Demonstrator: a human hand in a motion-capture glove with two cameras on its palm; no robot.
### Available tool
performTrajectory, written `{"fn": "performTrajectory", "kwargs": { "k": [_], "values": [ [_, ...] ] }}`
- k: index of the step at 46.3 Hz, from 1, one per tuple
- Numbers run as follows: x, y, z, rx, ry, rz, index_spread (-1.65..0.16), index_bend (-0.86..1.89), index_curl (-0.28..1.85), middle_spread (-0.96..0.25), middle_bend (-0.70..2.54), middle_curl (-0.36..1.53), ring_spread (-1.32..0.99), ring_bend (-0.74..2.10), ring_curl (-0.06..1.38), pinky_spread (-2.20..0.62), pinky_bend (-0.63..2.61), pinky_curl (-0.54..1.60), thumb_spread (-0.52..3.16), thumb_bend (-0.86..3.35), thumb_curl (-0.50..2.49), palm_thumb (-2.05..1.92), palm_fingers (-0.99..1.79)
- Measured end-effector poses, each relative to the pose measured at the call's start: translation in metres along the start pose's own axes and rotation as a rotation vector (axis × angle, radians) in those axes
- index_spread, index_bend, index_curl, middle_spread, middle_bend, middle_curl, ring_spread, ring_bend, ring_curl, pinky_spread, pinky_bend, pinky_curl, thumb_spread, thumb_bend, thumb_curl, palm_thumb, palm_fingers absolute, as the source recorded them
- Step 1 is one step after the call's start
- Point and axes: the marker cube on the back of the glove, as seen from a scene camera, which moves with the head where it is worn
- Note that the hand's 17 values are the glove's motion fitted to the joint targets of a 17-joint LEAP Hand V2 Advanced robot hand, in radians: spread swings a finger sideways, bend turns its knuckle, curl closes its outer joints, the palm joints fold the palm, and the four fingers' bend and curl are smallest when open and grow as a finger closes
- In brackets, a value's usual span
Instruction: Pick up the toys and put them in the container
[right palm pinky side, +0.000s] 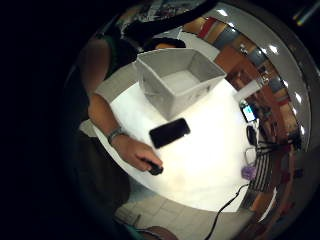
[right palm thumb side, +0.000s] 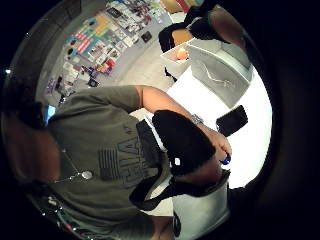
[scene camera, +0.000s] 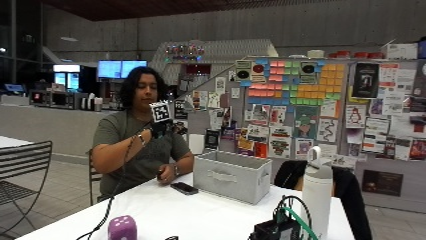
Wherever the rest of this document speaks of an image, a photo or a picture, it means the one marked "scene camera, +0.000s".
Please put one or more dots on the white marker cube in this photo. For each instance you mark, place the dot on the white marker cube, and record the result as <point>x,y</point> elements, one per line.
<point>161,112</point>

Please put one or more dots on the silver wristwatch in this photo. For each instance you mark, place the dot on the silver wristwatch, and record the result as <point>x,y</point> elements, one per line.
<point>177,169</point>

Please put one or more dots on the black smartphone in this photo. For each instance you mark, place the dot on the black smartphone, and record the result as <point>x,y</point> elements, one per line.
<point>185,188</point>

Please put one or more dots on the person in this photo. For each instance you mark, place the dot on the person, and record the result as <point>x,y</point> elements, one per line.
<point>134,156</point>

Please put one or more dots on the grey fabric storage box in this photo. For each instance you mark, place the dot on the grey fabric storage box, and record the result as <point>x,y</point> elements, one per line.
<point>232,176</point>

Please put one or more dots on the brown chair behind person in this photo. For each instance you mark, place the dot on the brown chair behind person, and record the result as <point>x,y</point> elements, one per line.
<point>94,176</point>

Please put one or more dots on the purple plush dice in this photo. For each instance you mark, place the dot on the purple plush dice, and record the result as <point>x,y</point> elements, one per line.
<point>122,228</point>

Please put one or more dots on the small black object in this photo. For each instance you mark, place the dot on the small black object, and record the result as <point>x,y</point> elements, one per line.
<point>173,238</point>

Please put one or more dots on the white perforated staircase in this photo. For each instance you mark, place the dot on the white perforated staircase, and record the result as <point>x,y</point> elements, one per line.
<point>214,55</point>

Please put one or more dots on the lit drinks fridge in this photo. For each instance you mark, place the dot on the lit drinks fridge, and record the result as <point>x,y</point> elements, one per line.
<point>67,78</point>

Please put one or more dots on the grey service counter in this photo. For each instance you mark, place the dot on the grey service counter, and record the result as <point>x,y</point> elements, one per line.
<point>49,128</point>

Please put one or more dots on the black coffee machine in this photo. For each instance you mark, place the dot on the black coffee machine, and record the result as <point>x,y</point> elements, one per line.
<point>49,98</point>

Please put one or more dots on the black electronics box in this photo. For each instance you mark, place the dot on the black electronics box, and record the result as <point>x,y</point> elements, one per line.
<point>275,230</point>

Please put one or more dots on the black metal slatted chair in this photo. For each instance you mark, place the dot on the black metal slatted chair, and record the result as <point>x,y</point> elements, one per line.
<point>22,173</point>

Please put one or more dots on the grey notice board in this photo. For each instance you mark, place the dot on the grey notice board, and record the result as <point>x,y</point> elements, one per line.
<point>311,133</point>

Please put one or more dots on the cluster of coloured sticky notes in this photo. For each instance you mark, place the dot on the cluster of coloured sticky notes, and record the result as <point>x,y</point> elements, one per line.
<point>302,83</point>

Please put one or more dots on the white side table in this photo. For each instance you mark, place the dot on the white side table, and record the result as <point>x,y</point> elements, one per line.
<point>11,141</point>

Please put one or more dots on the small blue screen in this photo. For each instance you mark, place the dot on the small blue screen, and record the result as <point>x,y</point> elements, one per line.
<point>14,87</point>

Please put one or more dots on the white round tub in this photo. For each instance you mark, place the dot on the white round tub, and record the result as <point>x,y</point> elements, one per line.
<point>316,53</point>

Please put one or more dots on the black jacket on chair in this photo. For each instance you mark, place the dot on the black jacket on chair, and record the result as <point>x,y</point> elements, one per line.
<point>351,196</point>

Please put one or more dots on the red container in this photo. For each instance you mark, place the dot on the red container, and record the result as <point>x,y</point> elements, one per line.
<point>376,55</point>
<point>362,55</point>
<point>342,54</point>

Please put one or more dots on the black framed poster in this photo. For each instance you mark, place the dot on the black framed poster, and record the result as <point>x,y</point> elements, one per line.
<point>366,80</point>

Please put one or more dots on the group of paper posters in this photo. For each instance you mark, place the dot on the group of paper posters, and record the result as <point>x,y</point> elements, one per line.
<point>378,123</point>

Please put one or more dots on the dark plaque sign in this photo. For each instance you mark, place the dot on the dark plaque sign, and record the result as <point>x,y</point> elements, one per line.
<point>383,182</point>

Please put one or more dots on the white cardboard box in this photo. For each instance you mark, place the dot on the white cardboard box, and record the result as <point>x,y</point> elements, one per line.
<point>402,51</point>

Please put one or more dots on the blue wall monitor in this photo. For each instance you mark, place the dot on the blue wall monitor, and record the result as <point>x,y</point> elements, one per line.
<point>134,67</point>
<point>110,69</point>

